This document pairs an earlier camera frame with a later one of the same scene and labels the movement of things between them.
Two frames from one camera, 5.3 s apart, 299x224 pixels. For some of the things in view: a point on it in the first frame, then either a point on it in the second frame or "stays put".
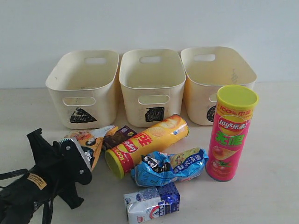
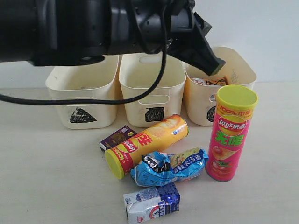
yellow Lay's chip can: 122,160 stays put
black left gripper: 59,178 -> 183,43
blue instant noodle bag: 159,168 stays put
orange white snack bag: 90,143 -> 220,81
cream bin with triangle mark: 84,85 stays put
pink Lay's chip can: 231,130 stays put
